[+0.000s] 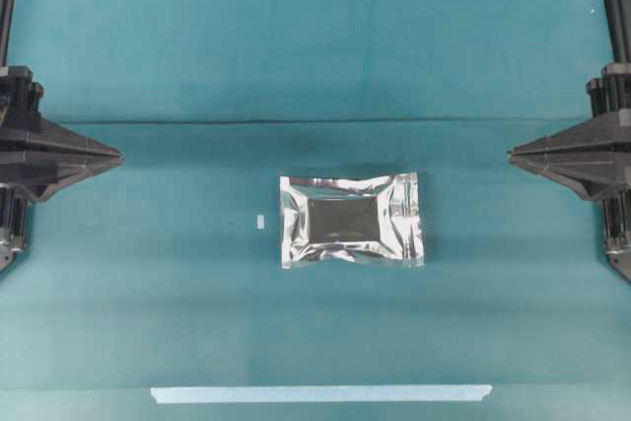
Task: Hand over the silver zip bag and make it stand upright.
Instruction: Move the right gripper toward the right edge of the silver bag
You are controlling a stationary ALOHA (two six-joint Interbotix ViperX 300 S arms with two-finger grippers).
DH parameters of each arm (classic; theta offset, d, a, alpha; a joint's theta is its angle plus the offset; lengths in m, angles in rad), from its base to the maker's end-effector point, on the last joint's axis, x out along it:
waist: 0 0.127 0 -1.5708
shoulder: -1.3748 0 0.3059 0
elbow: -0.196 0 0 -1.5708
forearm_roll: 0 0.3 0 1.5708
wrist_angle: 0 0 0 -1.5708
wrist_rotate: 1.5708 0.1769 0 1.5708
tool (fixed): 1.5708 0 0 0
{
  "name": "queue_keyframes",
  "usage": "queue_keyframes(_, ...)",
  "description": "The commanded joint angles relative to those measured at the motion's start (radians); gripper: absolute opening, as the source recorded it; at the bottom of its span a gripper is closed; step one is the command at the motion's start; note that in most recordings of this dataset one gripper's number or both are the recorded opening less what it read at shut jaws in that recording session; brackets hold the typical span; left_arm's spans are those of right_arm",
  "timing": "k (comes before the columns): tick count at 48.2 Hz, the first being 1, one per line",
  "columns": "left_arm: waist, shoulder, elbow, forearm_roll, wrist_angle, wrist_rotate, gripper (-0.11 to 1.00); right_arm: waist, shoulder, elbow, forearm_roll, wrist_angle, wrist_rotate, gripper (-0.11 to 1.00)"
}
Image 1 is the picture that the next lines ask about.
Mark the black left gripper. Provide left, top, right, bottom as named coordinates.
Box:
left=1, top=66, right=123, bottom=270

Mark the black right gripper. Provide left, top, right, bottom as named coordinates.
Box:
left=509, top=62, right=630, bottom=273

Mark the silver zip bag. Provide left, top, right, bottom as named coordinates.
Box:
left=279, top=173, right=425, bottom=269

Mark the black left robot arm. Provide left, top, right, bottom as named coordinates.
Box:
left=1, top=0, right=124, bottom=270

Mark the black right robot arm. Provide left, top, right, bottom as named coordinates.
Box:
left=509, top=0, right=630, bottom=279

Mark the teal table cloth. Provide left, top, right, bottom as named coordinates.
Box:
left=1, top=0, right=630, bottom=420

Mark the long blue tape strip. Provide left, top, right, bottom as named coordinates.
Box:
left=150, top=385, right=493, bottom=404

